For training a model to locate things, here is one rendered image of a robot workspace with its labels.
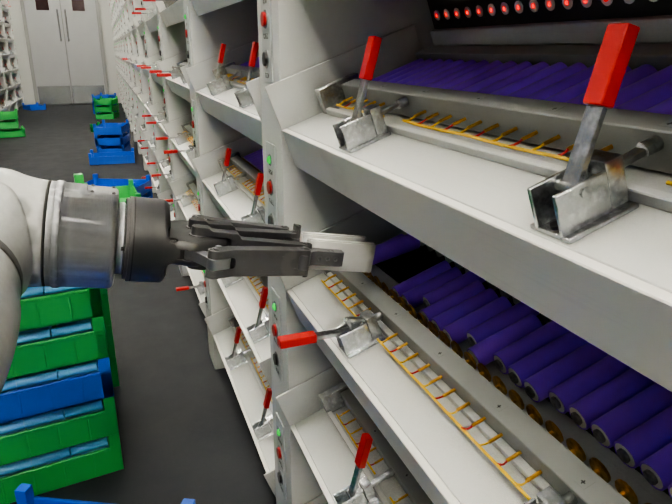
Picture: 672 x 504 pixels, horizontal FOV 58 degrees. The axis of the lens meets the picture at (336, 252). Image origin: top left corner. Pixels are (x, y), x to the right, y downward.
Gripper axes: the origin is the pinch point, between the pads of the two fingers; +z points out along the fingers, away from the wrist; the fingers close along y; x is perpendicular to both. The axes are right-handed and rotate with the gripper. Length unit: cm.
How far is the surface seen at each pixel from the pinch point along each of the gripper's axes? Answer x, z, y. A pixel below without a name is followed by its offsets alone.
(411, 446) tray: 8.6, 0.3, -20.4
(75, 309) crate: 28, -25, 50
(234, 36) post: -22, 2, 83
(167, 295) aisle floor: 58, -1, 136
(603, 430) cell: 2.0, 8.0, -29.2
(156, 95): 0, -4, 223
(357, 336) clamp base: 6.3, 1.0, -6.4
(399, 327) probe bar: 3.9, 3.5, -9.5
